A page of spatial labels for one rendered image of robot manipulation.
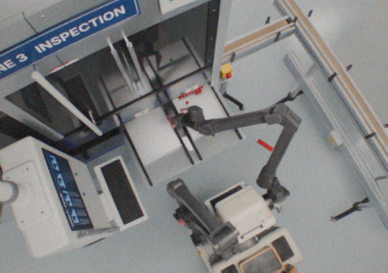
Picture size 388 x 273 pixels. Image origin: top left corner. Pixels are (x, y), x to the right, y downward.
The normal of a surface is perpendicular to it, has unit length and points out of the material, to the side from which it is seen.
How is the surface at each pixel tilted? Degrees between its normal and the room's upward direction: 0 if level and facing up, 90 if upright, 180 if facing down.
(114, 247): 0
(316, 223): 0
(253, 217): 48
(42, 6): 0
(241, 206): 42
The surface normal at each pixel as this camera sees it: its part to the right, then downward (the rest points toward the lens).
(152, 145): 0.00, -0.25
